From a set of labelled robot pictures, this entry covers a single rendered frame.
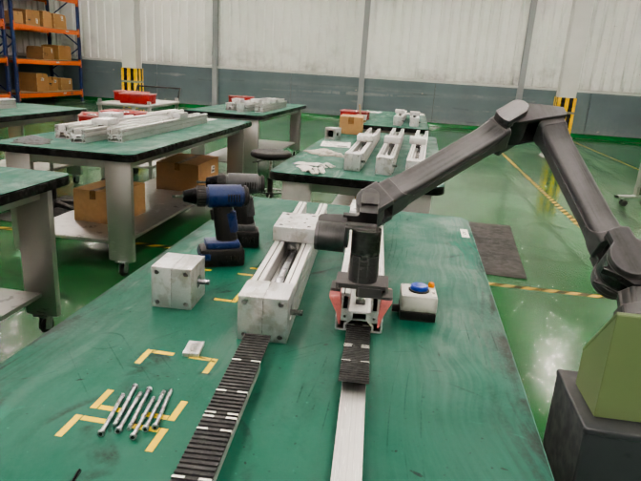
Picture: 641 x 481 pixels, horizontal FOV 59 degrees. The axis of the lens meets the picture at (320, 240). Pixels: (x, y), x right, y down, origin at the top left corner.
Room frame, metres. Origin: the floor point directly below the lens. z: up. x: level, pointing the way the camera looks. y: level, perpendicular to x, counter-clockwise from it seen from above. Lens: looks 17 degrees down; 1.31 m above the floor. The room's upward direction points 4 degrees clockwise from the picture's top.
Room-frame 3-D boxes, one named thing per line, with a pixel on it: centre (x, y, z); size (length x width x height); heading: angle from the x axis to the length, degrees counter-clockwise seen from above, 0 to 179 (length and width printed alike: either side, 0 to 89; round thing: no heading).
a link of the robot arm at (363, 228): (1.05, -0.08, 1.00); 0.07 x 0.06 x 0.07; 82
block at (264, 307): (1.06, 0.09, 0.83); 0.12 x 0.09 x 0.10; 85
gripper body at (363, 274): (1.04, -0.09, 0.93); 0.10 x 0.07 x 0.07; 85
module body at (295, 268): (1.51, 0.07, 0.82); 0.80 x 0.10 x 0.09; 175
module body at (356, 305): (1.49, -0.12, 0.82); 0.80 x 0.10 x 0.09; 175
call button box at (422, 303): (1.20, -0.22, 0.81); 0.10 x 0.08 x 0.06; 85
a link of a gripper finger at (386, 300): (1.04, -0.11, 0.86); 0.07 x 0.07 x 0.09; 85
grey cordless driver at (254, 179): (1.64, 0.28, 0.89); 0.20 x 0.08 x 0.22; 99
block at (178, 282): (1.20, 0.30, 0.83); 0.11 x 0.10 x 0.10; 85
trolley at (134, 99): (6.16, 1.99, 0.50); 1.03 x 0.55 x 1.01; 176
